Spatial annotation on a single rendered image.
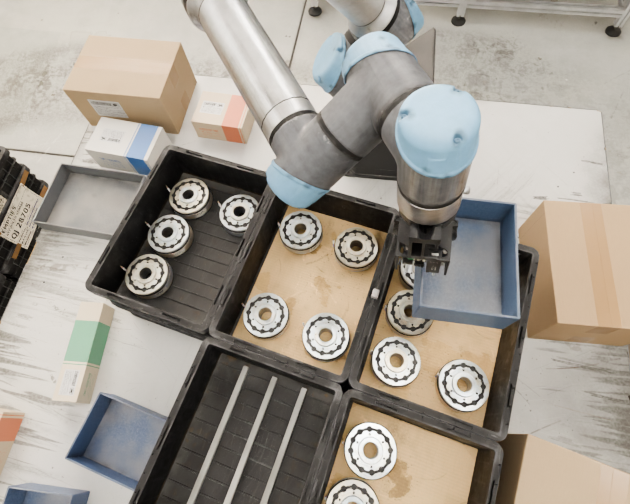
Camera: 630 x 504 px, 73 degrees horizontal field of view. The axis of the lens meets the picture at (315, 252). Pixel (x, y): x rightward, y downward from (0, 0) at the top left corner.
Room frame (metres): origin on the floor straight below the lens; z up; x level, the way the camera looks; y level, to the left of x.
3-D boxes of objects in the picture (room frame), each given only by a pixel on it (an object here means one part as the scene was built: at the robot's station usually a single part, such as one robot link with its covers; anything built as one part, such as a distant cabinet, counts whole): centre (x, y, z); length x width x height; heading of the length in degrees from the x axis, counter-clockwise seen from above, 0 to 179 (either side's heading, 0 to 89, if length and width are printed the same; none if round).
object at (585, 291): (0.27, -0.63, 0.78); 0.30 x 0.22 x 0.16; 167
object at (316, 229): (0.45, 0.03, 0.86); 0.10 x 0.10 x 0.01
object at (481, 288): (0.24, -0.25, 1.11); 0.20 x 0.15 x 0.07; 164
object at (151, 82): (1.07, 0.49, 0.78); 0.30 x 0.22 x 0.16; 74
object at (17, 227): (0.89, 1.07, 0.41); 0.31 x 0.02 x 0.16; 163
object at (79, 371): (0.26, 0.60, 0.73); 0.24 x 0.06 x 0.06; 168
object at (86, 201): (0.70, 0.62, 0.73); 0.27 x 0.20 x 0.05; 72
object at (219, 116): (0.93, 0.22, 0.74); 0.16 x 0.12 x 0.07; 71
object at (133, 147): (0.86, 0.51, 0.75); 0.20 x 0.12 x 0.09; 69
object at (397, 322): (0.22, -0.19, 0.86); 0.10 x 0.10 x 0.01
